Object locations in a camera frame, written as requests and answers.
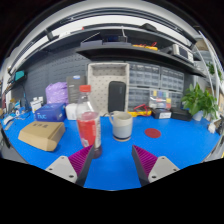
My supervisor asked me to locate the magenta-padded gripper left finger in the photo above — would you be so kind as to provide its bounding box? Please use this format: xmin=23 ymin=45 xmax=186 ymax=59
xmin=45 ymin=144 xmax=96 ymax=187

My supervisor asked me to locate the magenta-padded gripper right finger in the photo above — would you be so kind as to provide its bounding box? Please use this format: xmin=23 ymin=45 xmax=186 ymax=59
xmin=131 ymin=144 xmax=181 ymax=187

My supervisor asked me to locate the clear bottle with red drink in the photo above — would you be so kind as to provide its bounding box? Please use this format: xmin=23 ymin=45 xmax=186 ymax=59
xmin=75 ymin=84 xmax=103 ymax=159

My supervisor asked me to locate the flat round red coaster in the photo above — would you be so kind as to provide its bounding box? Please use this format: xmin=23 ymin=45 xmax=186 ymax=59
xmin=144 ymin=128 xmax=162 ymax=139

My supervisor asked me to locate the grey and white mug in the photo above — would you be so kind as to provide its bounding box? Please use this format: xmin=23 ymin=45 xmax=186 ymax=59
xmin=108 ymin=110 xmax=134 ymax=143

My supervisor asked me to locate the brown cardboard box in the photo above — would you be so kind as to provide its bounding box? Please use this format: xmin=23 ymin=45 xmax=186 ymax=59
xmin=17 ymin=121 xmax=66 ymax=152

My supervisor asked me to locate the yellow multimeter with red leads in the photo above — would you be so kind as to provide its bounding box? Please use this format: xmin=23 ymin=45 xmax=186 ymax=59
xmin=128 ymin=103 xmax=153 ymax=118

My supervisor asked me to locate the small black box white label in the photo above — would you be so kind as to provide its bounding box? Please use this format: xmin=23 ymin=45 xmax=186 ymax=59
xmin=151 ymin=108 xmax=173 ymax=120

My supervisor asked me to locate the blue carton box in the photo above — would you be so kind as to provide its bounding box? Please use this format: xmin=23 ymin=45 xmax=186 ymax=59
xmin=34 ymin=102 xmax=68 ymax=123

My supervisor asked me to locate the flat black pouch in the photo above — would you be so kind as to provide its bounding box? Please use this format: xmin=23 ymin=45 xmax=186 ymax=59
xmin=170 ymin=107 xmax=193 ymax=122

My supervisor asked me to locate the clear organiser with coloured parts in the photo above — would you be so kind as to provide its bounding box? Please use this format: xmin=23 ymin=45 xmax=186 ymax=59
xmin=148 ymin=88 xmax=173 ymax=110

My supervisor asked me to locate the low grey drawer cabinet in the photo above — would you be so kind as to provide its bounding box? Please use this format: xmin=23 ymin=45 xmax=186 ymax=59
xmin=128 ymin=87 xmax=151 ymax=109

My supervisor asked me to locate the purple plastic bag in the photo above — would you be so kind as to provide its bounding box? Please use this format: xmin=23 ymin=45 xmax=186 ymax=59
xmin=45 ymin=81 xmax=70 ymax=105

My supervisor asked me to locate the black zip case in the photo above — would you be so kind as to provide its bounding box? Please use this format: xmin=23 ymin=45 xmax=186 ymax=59
xmin=107 ymin=80 xmax=127 ymax=114

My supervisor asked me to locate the dark grey product box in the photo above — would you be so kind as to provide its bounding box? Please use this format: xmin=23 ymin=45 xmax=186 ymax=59
xmin=65 ymin=75 xmax=87 ymax=104

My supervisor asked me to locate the white perforated tray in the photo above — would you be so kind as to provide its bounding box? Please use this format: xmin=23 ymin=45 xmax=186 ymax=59
xmin=87 ymin=62 xmax=130 ymax=116

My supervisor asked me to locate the green potted plant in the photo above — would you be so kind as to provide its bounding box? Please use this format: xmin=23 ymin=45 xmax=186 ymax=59
xmin=181 ymin=83 xmax=219 ymax=122

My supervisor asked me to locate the wide grey drawer cabinet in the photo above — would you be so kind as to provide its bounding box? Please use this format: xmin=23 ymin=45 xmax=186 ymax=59
xmin=128 ymin=63 xmax=162 ymax=89

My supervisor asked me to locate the dark workbench shelf unit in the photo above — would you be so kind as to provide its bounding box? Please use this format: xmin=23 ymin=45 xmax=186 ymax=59
xmin=6 ymin=19 xmax=208 ymax=78

